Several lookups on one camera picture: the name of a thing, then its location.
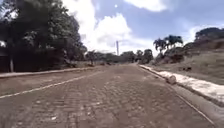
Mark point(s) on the tall utility pole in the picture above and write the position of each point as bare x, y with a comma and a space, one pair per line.
117, 48

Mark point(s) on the row of distant trees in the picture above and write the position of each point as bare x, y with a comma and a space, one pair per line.
128, 56

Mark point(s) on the brown brick paved road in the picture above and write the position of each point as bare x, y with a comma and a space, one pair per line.
110, 100

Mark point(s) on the pale stone block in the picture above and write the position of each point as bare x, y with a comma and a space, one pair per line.
171, 79

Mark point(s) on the group of palm trees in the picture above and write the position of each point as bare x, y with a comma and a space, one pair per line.
173, 40

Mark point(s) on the white painted road line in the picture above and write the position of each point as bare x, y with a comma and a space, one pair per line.
43, 87

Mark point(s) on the low pale kerb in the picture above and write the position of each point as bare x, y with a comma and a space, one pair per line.
33, 73

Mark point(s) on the large dark trees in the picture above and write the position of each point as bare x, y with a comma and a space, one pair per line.
40, 30

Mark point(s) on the dry grassy earth slope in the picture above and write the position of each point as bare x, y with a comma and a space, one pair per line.
200, 63

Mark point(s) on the pale concrete kerb pavement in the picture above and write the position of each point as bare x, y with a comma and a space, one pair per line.
200, 86

